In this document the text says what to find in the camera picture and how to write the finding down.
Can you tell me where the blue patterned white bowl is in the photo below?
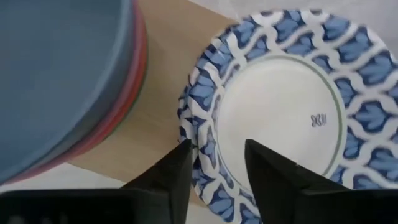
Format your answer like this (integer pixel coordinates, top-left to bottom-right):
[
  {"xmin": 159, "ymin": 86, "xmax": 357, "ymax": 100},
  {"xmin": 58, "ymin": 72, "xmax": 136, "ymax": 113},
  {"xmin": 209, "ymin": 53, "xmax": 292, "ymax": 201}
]
[
  {"xmin": 179, "ymin": 8, "xmax": 398, "ymax": 224},
  {"xmin": 177, "ymin": 89, "xmax": 200, "ymax": 147}
]

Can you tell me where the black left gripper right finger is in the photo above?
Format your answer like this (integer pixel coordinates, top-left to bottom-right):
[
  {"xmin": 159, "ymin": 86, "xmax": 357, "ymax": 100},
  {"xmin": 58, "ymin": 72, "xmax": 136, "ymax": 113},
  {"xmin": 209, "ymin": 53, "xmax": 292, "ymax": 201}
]
[{"xmin": 244, "ymin": 138, "xmax": 398, "ymax": 224}]

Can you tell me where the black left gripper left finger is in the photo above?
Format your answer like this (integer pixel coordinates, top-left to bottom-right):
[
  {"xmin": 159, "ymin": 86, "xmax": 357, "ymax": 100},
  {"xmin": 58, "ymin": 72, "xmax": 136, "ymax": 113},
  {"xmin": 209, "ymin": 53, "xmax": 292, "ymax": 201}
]
[{"xmin": 0, "ymin": 139, "xmax": 193, "ymax": 224}]

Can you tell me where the red plastic bowl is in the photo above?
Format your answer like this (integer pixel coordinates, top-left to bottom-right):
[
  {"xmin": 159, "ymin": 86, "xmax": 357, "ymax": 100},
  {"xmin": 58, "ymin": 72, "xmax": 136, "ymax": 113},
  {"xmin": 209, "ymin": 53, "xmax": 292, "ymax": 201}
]
[{"xmin": 5, "ymin": 0, "xmax": 149, "ymax": 185}]

